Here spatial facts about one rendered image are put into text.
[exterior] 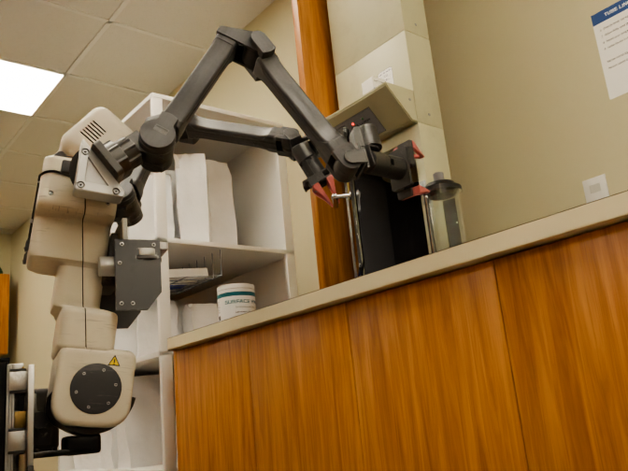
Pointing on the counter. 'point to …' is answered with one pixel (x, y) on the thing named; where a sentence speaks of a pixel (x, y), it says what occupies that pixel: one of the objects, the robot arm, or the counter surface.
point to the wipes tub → (235, 300)
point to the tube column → (370, 26)
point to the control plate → (361, 121)
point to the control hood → (382, 108)
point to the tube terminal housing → (419, 64)
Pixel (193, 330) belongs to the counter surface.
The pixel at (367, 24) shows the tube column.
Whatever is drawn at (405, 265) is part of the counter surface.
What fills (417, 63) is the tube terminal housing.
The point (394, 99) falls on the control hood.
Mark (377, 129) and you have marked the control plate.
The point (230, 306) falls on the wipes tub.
